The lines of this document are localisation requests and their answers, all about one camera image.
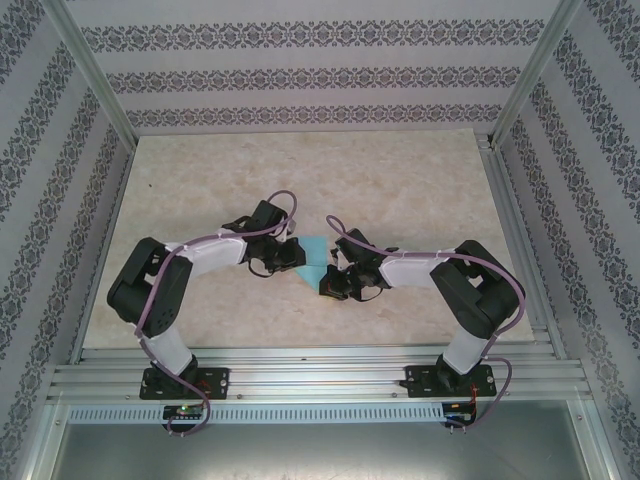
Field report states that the slotted grey cable duct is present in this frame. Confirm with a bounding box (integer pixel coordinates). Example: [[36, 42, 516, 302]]
[[67, 402, 479, 426]]

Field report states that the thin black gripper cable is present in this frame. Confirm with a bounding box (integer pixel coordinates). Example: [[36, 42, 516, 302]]
[[248, 257, 281, 279], [349, 284, 384, 303]]

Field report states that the aluminium side rail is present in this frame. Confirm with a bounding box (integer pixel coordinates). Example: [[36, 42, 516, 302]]
[[477, 132, 569, 359], [67, 142, 139, 364]]

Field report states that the grey metal panel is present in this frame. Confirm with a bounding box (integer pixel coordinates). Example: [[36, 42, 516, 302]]
[[47, 423, 599, 480]]

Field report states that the small circuit board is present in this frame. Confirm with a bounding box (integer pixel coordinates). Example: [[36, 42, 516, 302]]
[[443, 401, 476, 421], [163, 404, 206, 421]]

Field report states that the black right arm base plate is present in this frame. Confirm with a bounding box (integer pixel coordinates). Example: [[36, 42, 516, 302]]
[[405, 364, 497, 400]]

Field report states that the aluminium frame post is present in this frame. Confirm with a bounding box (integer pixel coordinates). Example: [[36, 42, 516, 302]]
[[12, 402, 69, 480], [42, 0, 139, 149], [489, 0, 586, 149], [569, 399, 629, 480]]

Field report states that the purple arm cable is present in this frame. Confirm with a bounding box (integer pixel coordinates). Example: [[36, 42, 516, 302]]
[[324, 214, 529, 435], [133, 189, 302, 439]]

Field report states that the thin black left gripper cable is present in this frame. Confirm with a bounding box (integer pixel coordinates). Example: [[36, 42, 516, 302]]
[[248, 257, 281, 279]]

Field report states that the thin black right gripper cable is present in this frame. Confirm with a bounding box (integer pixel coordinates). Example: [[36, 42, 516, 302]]
[[349, 284, 384, 303]]

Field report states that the aluminium mounting rail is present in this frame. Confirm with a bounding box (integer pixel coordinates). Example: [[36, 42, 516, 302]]
[[47, 344, 596, 404]]

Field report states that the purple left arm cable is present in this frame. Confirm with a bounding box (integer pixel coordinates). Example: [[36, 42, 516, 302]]
[[133, 189, 302, 439]]

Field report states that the teal cloth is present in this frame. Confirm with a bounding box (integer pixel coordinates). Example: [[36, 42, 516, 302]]
[[292, 233, 331, 294]]

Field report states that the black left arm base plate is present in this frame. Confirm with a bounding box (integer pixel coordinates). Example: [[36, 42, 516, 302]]
[[139, 367, 231, 401]]

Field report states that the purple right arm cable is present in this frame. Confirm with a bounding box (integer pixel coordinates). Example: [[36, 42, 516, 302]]
[[324, 214, 529, 435]]

